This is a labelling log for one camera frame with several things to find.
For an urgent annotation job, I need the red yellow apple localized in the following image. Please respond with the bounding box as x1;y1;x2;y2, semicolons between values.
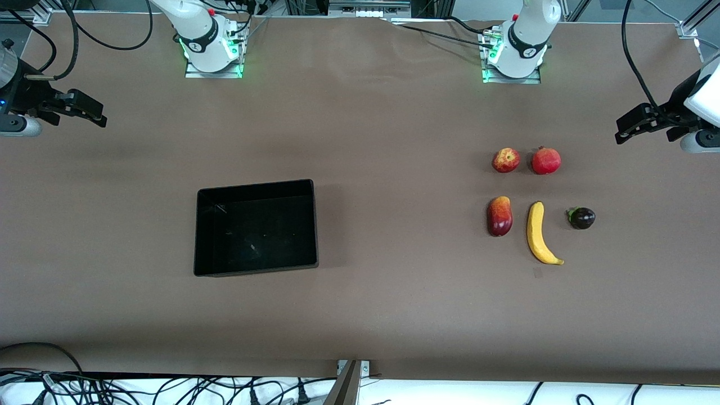
492;148;521;173

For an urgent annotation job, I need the yellow banana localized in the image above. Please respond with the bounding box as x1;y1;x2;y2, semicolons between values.
526;201;565;266

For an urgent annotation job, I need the black plastic box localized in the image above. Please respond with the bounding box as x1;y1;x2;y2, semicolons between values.
193;179;320;277

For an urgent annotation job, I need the red pomegranate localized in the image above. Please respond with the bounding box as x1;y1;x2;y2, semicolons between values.
532;146;562;176

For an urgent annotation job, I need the dark purple eggplant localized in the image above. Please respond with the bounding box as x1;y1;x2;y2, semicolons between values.
566;207;596;230

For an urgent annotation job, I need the red yellow mango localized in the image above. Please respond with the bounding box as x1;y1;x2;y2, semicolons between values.
487;196;514;237

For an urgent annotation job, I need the white power strip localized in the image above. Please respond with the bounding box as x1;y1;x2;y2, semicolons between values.
328;0;412;17

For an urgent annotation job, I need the grey metal pole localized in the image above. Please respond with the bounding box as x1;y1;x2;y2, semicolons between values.
323;360;361;405

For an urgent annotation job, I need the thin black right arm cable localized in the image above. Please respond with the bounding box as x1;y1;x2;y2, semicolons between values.
6;8;57;73

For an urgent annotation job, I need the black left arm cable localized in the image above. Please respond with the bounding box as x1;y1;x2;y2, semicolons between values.
621;0;662;111

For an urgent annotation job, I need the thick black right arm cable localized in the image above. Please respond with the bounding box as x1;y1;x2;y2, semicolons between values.
25;0;154;81

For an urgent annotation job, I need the aluminium frame corner profile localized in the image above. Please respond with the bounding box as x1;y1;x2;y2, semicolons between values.
677;0;720;40
0;8;55;26

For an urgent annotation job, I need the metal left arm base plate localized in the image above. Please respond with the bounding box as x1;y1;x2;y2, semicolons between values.
482;66;542;84

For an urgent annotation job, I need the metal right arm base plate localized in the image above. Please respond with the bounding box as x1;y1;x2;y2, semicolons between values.
185;55;244;79

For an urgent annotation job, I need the black cable on table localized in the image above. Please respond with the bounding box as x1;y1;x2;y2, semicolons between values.
387;20;485;44

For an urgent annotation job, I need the black looping floor cable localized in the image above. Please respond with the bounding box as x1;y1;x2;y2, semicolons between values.
0;341;85;375

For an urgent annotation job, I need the silver table edge bracket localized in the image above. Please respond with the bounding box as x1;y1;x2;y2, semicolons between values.
336;359;371;376

